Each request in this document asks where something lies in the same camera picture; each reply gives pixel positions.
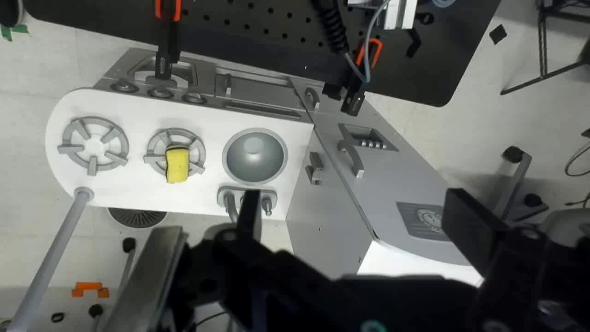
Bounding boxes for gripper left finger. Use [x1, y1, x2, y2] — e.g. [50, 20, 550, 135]
[98, 225, 190, 332]

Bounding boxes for black floor cable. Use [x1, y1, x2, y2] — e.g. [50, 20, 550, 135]
[563, 127, 590, 181]

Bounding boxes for grey toy knob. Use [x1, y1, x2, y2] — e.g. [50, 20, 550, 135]
[150, 87, 179, 101]
[111, 79, 141, 96]

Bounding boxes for aluminium rail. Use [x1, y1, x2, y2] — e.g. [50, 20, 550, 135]
[382, 0, 421, 31]

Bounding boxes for grey toy kitchen pole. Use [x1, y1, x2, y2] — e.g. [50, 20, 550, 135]
[4, 184, 96, 332]

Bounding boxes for grey round toy sink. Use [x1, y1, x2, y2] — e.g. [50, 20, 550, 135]
[222, 125, 290, 184]

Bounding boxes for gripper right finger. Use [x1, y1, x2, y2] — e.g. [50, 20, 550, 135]
[441, 186, 519, 291]

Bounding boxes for grey toy stove burner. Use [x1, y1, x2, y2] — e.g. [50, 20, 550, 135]
[58, 114, 131, 177]
[143, 125, 209, 181]

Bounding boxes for white toy kitchen counter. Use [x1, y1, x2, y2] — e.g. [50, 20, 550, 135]
[45, 48, 318, 225]

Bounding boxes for black clamp orange handle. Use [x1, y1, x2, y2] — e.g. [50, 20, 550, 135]
[152, 0, 187, 83]

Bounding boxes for grey cable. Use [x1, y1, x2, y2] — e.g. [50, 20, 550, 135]
[343, 2, 393, 85]

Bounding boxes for black metal stand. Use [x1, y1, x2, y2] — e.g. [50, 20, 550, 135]
[498, 0, 590, 98]

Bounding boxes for yellow toy object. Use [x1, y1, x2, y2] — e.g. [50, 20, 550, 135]
[163, 144, 192, 184]

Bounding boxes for green tape piece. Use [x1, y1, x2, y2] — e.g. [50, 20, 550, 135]
[0, 20, 32, 42]

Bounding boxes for black bar clamp ribbed grip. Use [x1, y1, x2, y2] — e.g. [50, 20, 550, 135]
[310, 0, 388, 118]

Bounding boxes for white grey toy cabinet tower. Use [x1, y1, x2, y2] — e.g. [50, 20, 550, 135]
[284, 76, 487, 291]

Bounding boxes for grey toy faucet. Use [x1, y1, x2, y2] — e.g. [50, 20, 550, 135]
[216, 186, 281, 247]

